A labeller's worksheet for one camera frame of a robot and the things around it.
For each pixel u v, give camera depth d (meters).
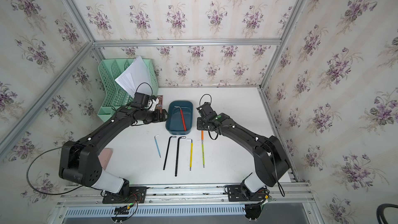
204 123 0.66
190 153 0.88
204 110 0.66
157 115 0.76
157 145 0.90
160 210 0.77
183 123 0.98
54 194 0.40
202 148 0.89
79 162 0.42
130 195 0.72
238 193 0.73
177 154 0.86
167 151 0.88
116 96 1.08
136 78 0.90
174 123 0.99
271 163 0.43
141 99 0.68
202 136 0.84
